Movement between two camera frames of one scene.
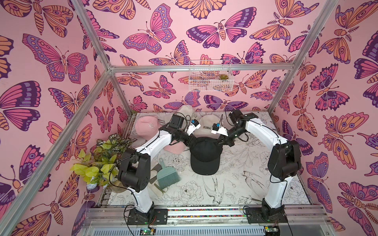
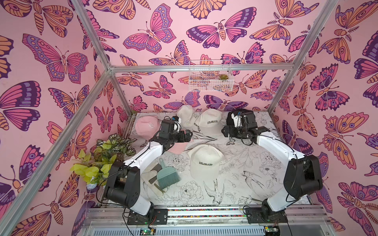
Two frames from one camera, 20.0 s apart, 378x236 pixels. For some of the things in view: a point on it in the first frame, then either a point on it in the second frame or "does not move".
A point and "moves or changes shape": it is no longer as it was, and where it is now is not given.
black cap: x=205 y=154 moves or changes shape
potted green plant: x=100 y=167 does not move
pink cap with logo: x=147 y=126 does not move
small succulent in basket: x=223 y=76 does not move
